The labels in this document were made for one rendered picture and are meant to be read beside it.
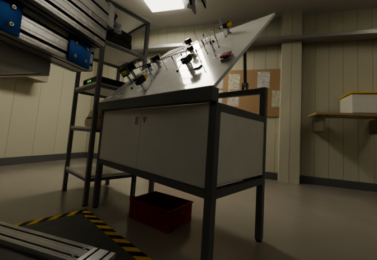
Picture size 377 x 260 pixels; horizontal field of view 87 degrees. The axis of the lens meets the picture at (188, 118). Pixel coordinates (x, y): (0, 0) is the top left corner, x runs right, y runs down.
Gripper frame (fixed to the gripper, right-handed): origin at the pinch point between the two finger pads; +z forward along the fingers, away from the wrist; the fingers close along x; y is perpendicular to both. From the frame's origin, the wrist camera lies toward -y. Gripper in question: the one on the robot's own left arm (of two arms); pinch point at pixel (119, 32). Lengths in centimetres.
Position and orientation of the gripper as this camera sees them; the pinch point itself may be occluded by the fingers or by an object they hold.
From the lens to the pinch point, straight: 163.7
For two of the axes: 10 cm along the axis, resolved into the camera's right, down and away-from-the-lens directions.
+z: 5.3, 5.2, 6.7
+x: 3.5, -8.5, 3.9
